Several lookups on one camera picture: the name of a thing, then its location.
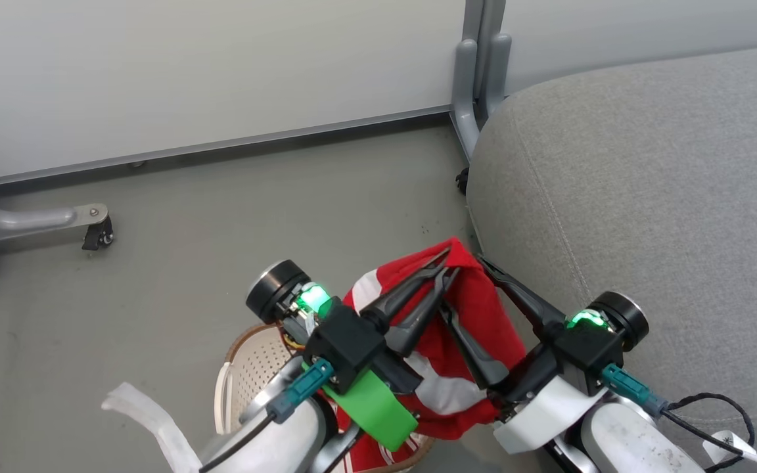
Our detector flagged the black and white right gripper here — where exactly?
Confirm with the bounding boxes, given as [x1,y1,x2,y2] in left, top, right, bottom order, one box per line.
[440,256,626,455]

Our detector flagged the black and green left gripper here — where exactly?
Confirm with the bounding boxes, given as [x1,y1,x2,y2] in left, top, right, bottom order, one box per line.
[303,248,462,452]

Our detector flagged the grey fabric sofa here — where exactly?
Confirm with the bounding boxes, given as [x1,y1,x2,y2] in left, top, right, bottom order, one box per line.
[467,43,757,473]

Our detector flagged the cream perforated laundry basket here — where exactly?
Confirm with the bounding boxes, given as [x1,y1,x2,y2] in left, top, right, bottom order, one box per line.
[214,322,438,473]

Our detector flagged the white fabric strip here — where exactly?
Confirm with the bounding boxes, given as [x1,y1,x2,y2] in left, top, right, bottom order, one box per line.
[101,382,204,473]

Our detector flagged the white cable tag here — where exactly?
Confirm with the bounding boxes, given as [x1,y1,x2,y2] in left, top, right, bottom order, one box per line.
[702,430,757,466]

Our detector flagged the white partition panel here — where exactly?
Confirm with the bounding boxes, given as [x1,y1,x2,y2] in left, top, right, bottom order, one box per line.
[0,0,469,186]
[500,0,757,97]

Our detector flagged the grey partition post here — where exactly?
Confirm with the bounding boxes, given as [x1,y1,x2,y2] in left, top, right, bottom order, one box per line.
[451,0,513,163]

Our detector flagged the grey partition foot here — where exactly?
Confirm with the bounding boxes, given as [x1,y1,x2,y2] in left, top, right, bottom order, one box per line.
[0,154,110,242]

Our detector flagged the red and white garment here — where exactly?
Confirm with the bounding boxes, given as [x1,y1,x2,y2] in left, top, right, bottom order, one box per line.
[333,238,528,473]

